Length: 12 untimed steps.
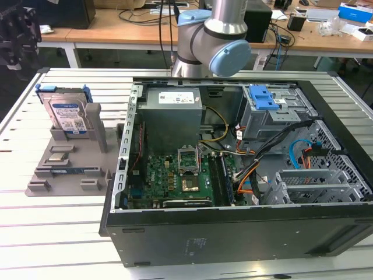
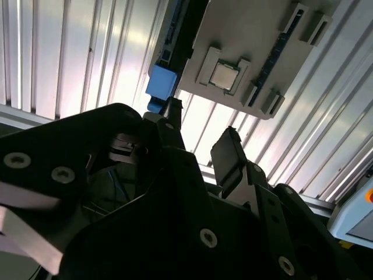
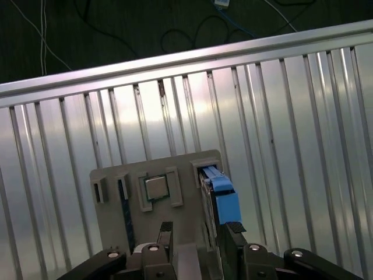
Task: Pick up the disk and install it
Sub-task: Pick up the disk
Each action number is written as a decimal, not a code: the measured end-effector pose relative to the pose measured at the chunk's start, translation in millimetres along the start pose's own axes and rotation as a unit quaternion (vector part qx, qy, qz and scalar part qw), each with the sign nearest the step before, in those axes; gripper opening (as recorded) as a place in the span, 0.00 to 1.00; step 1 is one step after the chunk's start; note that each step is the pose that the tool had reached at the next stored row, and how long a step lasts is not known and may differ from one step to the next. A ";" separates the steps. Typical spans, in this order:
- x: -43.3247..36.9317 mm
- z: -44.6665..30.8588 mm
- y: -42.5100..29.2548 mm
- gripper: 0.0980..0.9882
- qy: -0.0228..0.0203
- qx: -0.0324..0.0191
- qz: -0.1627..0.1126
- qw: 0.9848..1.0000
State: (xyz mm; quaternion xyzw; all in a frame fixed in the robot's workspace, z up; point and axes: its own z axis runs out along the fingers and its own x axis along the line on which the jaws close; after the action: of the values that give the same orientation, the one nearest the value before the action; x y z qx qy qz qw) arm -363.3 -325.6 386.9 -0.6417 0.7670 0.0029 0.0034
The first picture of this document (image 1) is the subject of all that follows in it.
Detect orange yellow wire bundle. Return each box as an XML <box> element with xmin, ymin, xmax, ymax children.
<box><xmin>235</xmin><ymin>167</ymin><xmax>263</xmax><ymax>195</ymax></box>

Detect black sleeved cable bundle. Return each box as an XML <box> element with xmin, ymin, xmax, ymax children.
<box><xmin>233</xmin><ymin>119</ymin><xmax>325</xmax><ymax>182</ymax></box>

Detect installed blue RAM stick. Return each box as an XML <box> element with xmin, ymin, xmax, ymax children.
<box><xmin>220</xmin><ymin>154</ymin><xmax>235</xmax><ymax>205</ymax></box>

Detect RAM stick blue label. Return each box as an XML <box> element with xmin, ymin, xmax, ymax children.
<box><xmin>50</xmin><ymin>166</ymin><xmax>87</xmax><ymax>174</ymax></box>

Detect silver CPU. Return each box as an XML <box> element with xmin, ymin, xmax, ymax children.
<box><xmin>47</xmin><ymin>152</ymin><xmax>69</xmax><ymax>163</ymax></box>

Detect red yellow black wires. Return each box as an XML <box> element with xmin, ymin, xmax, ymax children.
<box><xmin>234</xmin><ymin>124</ymin><xmax>259</xmax><ymax>157</ymax></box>

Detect grey metal drive cage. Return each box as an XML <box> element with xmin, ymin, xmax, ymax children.
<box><xmin>263</xmin><ymin>168</ymin><xmax>364</xmax><ymax>205</ymax></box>

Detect metal socket cover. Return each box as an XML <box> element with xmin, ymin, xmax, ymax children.
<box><xmin>177</xmin><ymin>146</ymin><xmax>202</xmax><ymax>174</ymax></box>

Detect white box black insert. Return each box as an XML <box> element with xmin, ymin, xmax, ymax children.
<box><xmin>351</xmin><ymin>25</ymin><xmax>373</xmax><ymax>43</ymax></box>

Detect green motherboard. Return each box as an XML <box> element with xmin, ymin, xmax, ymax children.
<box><xmin>128</xmin><ymin>153</ymin><xmax>249</xmax><ymax>209</ymax></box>

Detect wooden desk white frame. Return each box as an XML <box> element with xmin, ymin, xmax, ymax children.
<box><xmin>66</xmin><ymin>7</ymin><xmax>292</xmax><ymax>69</ymax></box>
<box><xmin>37</xmin><ymin>27</ymin><xmax>75</xmax><ymax>69</ymax></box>
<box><xmin>273</xmin><ymin>8</ymin><xmax>373</xmax><ymax>70</ymax></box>

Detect black open PC case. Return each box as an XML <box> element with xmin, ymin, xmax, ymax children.
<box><xmin>98</xmin><ymin>76</ymin><xmax>373</xmax><ymax>269</ymax></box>

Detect thin red wire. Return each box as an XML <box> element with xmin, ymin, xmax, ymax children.
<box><xmin>129</xmin><ymin>122</ymin><xmax>147</xmax><ymax>173</ymax></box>

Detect black graphics card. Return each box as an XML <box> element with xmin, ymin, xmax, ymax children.
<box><xmin>161</xmin><ymin>198</ymin><xmax>214</xmax><ymax>209</ymax></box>

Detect blue data wire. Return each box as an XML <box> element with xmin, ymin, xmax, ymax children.
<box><xmin>289</xmin><ymin>139</ymin><xmax>321</xmax><ymax>171</ymax></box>

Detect black cabinet box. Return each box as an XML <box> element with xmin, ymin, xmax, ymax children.
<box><xmin>37</xmin><ymin>0</ymin><xmax>97</xmax><ymax>30</ymax></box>

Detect small black box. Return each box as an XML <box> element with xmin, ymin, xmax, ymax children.
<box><xmin>286</xmin><ymin>14</ymin><xmax>307</xmax><ymax>32</ymax></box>

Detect blue disk bay latch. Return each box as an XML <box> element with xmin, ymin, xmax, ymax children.
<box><xmin>248</xmin><ymin>84</ymin><xmax>280</xmax><ymax>112</ymax></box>

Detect grey parts rack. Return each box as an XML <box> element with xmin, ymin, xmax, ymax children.
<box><xmin>24</xmin><ymin>101</ymin><xmax>129</xmax><ymax>198</ymax></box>

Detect orange power wire black plug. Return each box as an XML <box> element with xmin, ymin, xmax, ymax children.
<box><xmin>301</xmin><ymin>142</ymin><xmax>342</xmax><ymax>170</ymax></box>

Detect grey power supply unit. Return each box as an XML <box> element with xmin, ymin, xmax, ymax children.
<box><xmin>136</xmin><ymin>87</ymin><xmax>203</xmax><ymax>156</ymax></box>

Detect hard disk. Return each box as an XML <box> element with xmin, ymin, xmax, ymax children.
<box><xmin>34</xmin><ymin>83</ymin><xmax>94</xmax><ymax>136</ymax></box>

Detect metal disk bay cage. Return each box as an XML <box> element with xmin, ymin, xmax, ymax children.
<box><xmin>240</xmin><ymin>84</ymin><xmax>320</xmax><ymax>142</ymax></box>

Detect clear plastic bag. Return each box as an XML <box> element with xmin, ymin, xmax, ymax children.
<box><xmin>316</xmin><ymin>15</ymin><xmax>355</xmax><ymax>37</ymax></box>

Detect CPU socket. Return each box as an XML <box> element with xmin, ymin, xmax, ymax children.
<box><xmin>180</xmin><ymin>178</ymin><xmax>200</xmax><ymax>194</ymax></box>

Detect blue product box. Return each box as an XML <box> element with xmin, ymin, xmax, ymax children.
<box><xmin>337</xmin><ymin>1</ymin><xmax>373</xmax><ymax>22</ymax></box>

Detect silver flat tray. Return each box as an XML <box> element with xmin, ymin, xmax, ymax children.
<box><xmin>304</xmin><ymin>8</ymin><xmax>340</xmax><ymax>22</ymax></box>

